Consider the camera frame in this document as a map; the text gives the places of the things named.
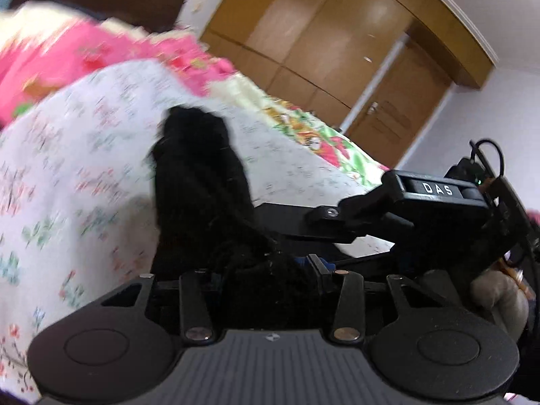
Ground pink gloved hand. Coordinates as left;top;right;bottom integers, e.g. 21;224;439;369
470;270;529;342

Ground white floral bed sheet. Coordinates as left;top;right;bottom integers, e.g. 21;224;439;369
1;59;383;403

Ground black pants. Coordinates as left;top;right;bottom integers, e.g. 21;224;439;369
151;105;320;333

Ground wooden wardrobe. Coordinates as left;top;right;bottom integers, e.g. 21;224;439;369
202;0;496;125

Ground black cable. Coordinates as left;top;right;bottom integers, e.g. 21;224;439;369
468;137;506;187

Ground metal door handle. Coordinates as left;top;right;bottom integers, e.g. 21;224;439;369
366;102;379;115

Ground wooden door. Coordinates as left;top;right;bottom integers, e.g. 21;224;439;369
347;40;451;168

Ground pink cartoon quilt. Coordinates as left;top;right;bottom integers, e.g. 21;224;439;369
1;2;387;186

